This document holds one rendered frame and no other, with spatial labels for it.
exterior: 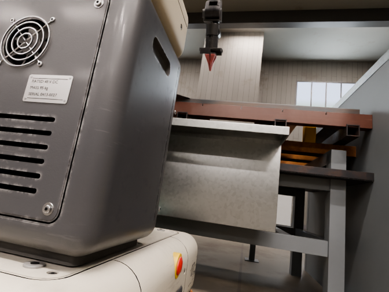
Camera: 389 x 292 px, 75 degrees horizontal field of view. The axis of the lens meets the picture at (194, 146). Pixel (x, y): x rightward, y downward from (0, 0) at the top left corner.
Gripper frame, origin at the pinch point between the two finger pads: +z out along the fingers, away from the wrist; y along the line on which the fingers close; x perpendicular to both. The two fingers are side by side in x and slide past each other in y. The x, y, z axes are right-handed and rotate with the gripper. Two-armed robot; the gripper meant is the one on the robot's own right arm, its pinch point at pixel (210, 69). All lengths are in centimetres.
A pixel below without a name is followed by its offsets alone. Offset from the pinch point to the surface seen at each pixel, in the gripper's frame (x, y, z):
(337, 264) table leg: 26, -60, 74
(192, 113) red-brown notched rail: 7.8, 6.0, 20.6
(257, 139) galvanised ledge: 11.5, -24.7, 29.7
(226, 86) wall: -568, 52, 5
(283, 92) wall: -715, -111, 15
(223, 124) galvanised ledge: 30.0, -11.1, 21.8
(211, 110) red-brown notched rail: 6.8, -2.8, 19.0
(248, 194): 25, -23, 50
